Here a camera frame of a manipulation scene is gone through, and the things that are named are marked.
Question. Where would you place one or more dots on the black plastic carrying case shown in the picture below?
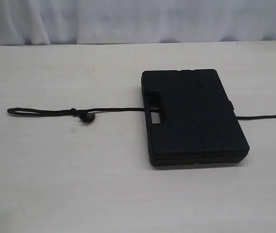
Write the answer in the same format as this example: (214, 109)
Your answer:
(189, 119)

